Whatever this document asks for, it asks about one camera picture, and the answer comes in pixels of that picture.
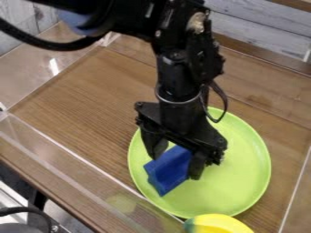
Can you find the green plate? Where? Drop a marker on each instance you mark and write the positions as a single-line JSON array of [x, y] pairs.
[[229, 188]]

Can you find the yellow round object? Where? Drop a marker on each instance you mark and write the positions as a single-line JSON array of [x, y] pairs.
[[215, 223]]

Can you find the clear acrylic enclosure wall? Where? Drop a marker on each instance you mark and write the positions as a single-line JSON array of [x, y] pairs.
[[68, 122]]

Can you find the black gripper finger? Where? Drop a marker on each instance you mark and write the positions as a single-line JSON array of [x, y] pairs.
[[196, 165], [155, 141]]

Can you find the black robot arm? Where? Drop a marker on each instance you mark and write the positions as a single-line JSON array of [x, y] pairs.
[[176, 28]]

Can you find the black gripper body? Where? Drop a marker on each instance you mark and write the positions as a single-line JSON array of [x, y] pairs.
[[187, 126]]

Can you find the black metal stand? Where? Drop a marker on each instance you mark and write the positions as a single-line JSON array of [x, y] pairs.
[[23, 215]]

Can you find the blue block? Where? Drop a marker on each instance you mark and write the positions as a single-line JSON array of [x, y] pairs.
[[167, 171]]

